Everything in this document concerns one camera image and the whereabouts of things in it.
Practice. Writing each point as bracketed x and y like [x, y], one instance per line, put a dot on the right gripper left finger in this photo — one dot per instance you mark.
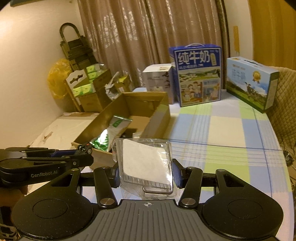
[105, 179]

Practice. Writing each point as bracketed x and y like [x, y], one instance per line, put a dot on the open cardboard box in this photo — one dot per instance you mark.
[131, 115]

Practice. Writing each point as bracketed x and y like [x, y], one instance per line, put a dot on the person left hand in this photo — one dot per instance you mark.
[10, 196]

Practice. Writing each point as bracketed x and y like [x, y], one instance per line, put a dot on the checked bed sheet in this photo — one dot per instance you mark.
[226, 134]

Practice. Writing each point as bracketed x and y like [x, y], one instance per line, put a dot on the yellow curtain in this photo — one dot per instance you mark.
[273, 30]

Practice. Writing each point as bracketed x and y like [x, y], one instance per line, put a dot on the beige curtain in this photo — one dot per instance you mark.
[129, 35]

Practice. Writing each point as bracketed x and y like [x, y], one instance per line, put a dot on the tissue pack carton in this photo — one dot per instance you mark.
[87, 88]

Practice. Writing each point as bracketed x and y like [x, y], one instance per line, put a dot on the white appliance box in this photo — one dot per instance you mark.
[159, 77]

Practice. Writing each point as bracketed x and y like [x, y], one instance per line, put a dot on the clear bag white pads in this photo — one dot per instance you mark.
[145, 167]

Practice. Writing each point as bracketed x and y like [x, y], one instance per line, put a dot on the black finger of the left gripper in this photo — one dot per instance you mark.
[22, 166]

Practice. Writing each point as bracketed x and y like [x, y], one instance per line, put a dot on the black folding hand cart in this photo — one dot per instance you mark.
[78, 52]

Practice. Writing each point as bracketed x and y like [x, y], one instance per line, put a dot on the quilted beige cover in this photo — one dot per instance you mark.
[282, 113]

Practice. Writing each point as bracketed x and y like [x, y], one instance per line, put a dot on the silver green tea bag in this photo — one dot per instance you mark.
[117, 127]

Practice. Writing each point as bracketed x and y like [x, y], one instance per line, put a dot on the yellow plastic bag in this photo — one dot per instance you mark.
[56, 77]

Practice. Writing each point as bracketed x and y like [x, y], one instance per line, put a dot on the green leaf pouch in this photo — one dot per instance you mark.
[101, 142]

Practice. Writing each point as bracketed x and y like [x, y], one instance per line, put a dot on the light blue cow milk box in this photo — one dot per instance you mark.
[252, 82]

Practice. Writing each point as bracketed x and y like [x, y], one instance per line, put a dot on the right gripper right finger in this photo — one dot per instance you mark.
[190, 181]

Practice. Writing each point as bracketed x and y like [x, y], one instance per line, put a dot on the blue milk carton box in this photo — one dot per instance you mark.
[197, 70]

